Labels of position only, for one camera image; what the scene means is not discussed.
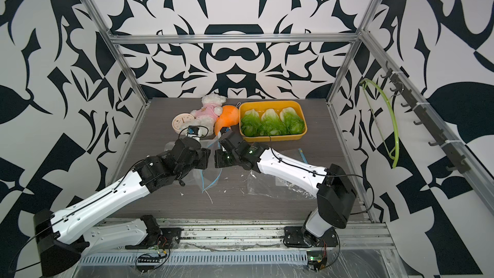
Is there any clear zipper bag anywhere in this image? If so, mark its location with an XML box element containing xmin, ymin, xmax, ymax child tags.
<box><xmin>247</xmin><ymin>149</ymin><xmax>325</xmax><ymax>200</ymax></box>
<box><xmin>182</xmin><ymin>138</ymin><xmax>223</xmax><ymax>193</ymax></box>

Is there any chinese cabbage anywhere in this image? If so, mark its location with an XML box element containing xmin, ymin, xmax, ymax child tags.
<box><xmin>241</xmin><ymin>109</ymin><xmax>264</xmax><ymax>137</ymax></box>
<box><xmin>261</xmin><ymin>109</ymin><xmax>288</xmax><ymax>136</ymax></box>
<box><xmin>279</xmin><ymin>107</ymin><xmax>305</xmax><ymax>135</ymax></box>

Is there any yellow plastic tray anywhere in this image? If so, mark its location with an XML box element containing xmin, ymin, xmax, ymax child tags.
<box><xmin>239</xmin><ymin>100</ymin><xmax>307</xmax><ymax>142</ymax></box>

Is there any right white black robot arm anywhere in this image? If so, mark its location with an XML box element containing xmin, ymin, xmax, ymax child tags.
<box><xmin>215</xmin><ymin>131</ymin><xmax>357</xmax><ymax>248</ymax></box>

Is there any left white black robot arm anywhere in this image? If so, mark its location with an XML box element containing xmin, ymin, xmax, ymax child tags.
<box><xmin>33</xmin><ymin>138</ymin><xmax>211</xmax><ymax>277</ymax></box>

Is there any small pink round clock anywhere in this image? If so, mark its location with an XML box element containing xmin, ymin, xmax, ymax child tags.
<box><xmin>172</xmin><ymin>113</ymin><xmax>195</xmax><ymax>134</ymax></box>

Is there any orange plush toy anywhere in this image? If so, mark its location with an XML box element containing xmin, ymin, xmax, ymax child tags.
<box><xmin>214</xmin><ymin>105</ymin><xmax>240</xmax><ymax>136</ymax></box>

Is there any white teddy bear pink shirt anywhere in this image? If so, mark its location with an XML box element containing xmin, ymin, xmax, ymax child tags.
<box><xmin>190</xmin><ymin>93</ymin><xmax>227</xmax><ymax>136</ymax></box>

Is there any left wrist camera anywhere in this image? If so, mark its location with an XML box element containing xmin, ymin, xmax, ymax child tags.
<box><xmin>186</xmin><ymin>126</ymin><xmax>201</xmax><ymax>141</ymax></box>

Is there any aluminium frame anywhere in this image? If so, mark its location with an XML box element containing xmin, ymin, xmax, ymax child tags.
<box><xmin>53</xmin><ymin>0</ymin><xmax>494</xmax><ymax>278</ymax></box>

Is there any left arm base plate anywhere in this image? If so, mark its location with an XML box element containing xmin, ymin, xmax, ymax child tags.
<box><xmin>125</xmin><ymin>215</ymin><xmax>183</xmax><ymax>250</ymax></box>

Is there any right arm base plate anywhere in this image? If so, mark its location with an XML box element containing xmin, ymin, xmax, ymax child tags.
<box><xmin>283</xmin><ymin>226</ymin><xmax>340</xmax><ymax>248</ymax></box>

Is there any black wall hook rack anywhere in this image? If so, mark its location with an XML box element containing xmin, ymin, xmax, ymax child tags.
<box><xmin>382</xmin><ymin>61</ymin><xmax>472</xmax><ymax>174</ymax></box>

